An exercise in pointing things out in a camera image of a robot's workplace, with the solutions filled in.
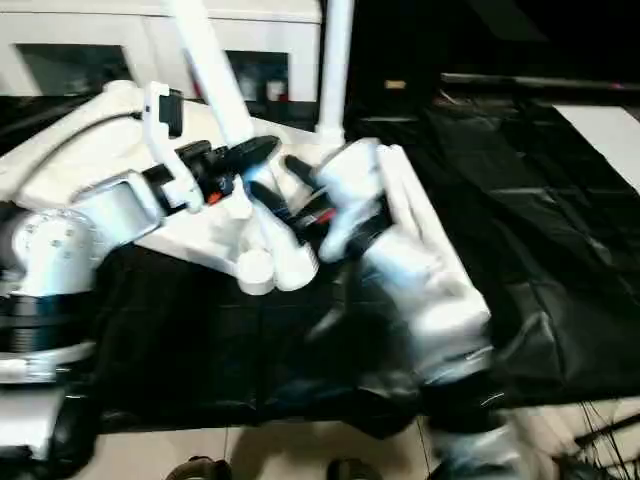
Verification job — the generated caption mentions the white sideboard cabinet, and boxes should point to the white sideboard cabinet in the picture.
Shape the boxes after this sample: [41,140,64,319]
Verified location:
[0,0,322,104]

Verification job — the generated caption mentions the long black pole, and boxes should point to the long black pole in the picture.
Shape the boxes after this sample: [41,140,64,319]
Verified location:
[441,72,640,100]

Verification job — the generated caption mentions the thin black floor cables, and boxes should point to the thin black floor cables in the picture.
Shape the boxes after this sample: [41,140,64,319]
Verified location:
[572,397,640,480]

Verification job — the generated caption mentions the white plastic table leg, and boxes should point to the white plastic table leg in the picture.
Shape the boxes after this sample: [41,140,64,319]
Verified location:
[380,143,451,281]
[313,0,357,147]
[399,149,495,346]
[163,0,320,292]

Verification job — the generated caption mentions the black right robot foot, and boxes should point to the black right robot foot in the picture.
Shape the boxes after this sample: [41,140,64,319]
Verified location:
[326,457,377,480]

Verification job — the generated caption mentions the black work mat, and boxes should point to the black work mat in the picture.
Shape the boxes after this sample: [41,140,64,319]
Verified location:
[0,92,640,441]

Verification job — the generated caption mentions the flat white board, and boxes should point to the flat white board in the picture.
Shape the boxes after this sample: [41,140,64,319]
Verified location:
[551,103,640,195]

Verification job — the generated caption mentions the white plastic table top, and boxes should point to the white plastic table top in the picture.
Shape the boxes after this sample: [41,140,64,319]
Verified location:
[0,79,347,297]

